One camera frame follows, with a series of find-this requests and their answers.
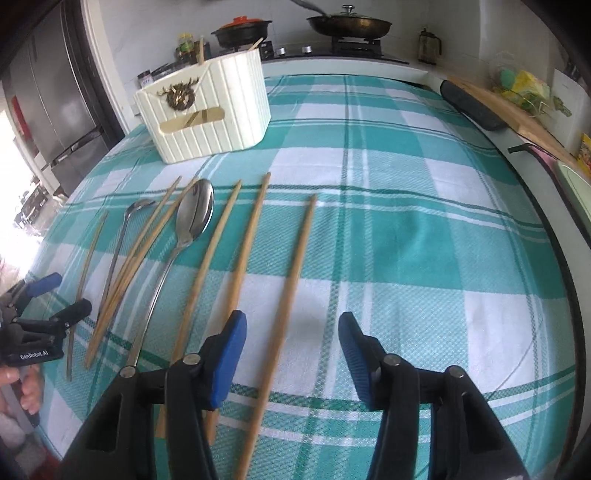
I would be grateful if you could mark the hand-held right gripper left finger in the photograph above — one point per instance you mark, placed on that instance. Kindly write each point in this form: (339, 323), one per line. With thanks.
(228, 364)

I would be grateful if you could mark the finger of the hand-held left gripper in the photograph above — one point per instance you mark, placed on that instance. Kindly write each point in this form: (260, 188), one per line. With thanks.
(44, 284)
(76, 314)

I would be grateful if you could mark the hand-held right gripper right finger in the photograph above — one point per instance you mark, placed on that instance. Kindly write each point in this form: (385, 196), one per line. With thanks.
(358, 362)

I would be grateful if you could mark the thin wooden chopstick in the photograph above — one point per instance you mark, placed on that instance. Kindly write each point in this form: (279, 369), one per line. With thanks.
(95, 251)

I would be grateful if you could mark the small metal spoon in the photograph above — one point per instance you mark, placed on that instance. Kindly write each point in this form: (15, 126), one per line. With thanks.
(141, 205)

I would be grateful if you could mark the large metal spoon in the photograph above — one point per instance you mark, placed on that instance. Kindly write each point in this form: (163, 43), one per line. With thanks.
(196, 212)

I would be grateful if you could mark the white ribbed utensil holder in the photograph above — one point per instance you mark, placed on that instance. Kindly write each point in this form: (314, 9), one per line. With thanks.
(221, 115)

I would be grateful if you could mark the person's left hand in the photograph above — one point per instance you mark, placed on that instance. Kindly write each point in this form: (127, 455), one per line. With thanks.
(31, 394)

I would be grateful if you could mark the teal checked tablecloth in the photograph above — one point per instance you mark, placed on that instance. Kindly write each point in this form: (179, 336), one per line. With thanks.
(392, 230)

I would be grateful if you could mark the grey refrigerator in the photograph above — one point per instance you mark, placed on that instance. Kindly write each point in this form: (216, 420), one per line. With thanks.
(51, 92)

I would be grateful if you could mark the small spice jar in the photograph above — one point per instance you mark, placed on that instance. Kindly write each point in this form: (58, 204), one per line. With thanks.
(144, 79)

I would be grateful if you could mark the black spice rack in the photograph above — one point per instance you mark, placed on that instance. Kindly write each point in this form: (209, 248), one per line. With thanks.
(164, 70)

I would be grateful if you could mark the green label seasoning bottle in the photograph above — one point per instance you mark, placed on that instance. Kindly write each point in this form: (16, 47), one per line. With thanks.
(187, 46)

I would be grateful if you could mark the black oblong pad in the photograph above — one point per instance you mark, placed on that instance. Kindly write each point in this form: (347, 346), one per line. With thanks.
(471, 106)

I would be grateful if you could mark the wooden cutting board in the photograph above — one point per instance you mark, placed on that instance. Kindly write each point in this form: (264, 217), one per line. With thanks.
(517, 117)

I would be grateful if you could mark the yellow packet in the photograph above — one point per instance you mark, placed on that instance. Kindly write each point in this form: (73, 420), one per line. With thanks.
(585, 152)

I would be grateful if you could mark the black gas stove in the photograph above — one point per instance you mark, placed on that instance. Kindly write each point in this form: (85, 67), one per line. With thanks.
(332, 50)

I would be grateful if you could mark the black pot with orange lid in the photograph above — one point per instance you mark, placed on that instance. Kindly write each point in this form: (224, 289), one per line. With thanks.
(242, 32)

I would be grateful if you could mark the green sponge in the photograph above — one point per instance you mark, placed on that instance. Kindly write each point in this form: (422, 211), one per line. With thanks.
(508, 78)

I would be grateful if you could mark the yellow cloth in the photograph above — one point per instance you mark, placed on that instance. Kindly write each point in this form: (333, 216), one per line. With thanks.
(531, 86)

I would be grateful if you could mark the black frying pan with lid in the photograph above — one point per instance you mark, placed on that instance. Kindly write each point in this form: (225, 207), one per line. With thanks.
(351, 25)

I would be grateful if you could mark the metal spatula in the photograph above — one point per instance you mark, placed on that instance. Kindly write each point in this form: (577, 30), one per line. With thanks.
(307, 5)

